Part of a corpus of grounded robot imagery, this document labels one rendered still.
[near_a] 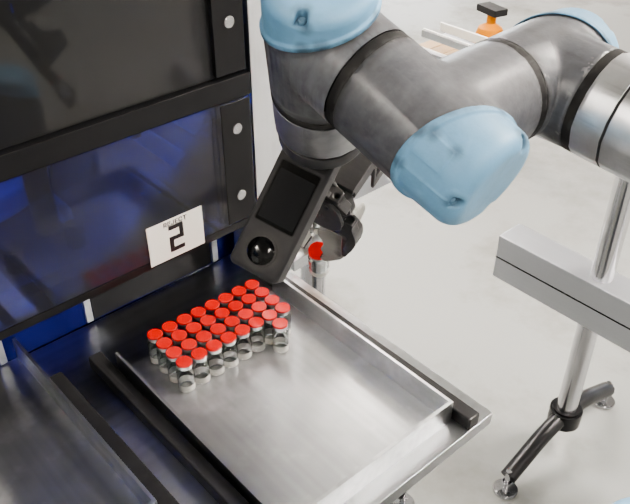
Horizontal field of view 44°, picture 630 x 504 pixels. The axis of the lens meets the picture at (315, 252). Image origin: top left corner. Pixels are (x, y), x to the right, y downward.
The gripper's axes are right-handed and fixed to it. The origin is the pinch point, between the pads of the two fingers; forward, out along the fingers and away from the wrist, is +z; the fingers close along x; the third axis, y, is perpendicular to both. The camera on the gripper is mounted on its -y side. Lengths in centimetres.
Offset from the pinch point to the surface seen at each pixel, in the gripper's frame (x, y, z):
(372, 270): 27, 71, 173
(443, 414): -18.4, -1.8, 21.8
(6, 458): 22.0, -33.0, 20.2
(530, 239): -15, 66, 96
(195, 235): 21.1, 2.5, 22.6
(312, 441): -6.7, -12.5, 22.3
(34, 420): 23.4, -27.9, 23.0
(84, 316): 30.5, -13.1, 30.6
